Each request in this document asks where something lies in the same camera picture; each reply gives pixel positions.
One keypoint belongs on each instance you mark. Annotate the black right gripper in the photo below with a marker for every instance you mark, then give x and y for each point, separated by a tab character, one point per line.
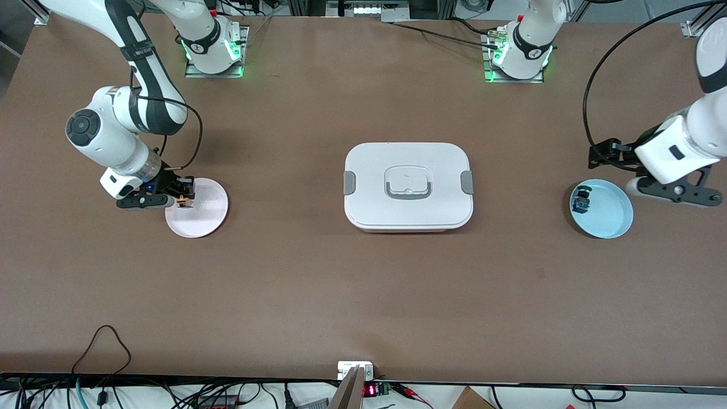
165	179

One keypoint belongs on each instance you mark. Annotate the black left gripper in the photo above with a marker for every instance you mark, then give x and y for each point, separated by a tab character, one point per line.
626	155

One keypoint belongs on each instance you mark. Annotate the orange push-button switch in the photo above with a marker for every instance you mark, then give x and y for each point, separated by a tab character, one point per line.
183	200

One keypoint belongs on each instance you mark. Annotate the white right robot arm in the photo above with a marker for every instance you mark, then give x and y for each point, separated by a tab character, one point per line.
108	142

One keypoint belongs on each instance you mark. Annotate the pink round plate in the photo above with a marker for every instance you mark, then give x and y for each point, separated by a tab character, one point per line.
204	216

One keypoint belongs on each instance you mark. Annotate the light blue round plate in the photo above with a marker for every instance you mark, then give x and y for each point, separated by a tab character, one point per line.
616	196

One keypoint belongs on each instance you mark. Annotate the white lunch box grey clips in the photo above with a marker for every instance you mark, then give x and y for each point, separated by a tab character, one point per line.
369	216

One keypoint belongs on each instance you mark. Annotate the small white socket block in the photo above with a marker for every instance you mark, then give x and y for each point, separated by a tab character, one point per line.
346	369

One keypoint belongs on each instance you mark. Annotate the metal equipment rack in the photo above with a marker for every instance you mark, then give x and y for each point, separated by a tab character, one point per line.
366	10

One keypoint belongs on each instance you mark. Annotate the red LED display module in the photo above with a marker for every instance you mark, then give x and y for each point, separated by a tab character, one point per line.
372	390

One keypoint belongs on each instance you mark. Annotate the brown cardboard box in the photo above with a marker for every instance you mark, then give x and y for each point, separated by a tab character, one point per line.
471	400

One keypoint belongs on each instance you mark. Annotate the green push-button switch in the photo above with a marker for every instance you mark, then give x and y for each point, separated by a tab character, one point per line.
581	200

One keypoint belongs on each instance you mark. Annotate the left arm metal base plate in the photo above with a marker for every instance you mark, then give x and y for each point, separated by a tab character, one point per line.
514	80

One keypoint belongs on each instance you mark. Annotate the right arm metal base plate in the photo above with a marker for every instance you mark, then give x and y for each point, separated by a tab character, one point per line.
193	74

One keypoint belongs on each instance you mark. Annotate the aluminium frame rail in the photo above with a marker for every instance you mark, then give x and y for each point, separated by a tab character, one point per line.
696	28

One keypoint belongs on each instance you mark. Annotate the aluminium frame corner profile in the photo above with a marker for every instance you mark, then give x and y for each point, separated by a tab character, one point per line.
40	16

